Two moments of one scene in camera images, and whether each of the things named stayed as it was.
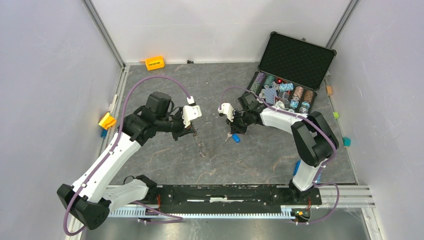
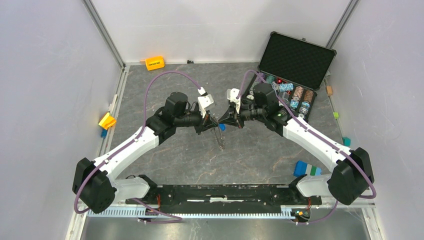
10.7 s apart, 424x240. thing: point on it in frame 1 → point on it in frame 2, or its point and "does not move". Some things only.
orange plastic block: [155, 63] does not move
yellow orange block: [107, 121] does not move
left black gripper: [183, 131] → [207, 123]
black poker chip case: [291, 70] does not move
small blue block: [104, 133] does not move
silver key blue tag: [235, 137] → [222, 126]
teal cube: [347, 141] does not move
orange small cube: [329, 90] does not move
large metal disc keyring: [201, 145] → [221, 136]
